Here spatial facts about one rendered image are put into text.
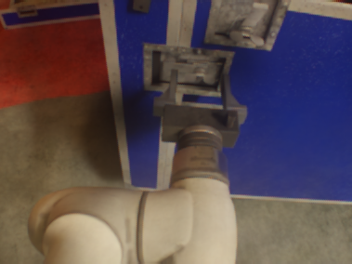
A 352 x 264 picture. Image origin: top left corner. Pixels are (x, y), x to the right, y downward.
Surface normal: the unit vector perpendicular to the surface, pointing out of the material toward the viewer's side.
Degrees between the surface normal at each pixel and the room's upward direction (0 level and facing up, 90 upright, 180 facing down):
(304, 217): 0
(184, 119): 0
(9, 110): 0
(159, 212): 10
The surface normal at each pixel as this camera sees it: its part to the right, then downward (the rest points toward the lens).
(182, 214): -0.14, -0.61
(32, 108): 0.08, -0.58
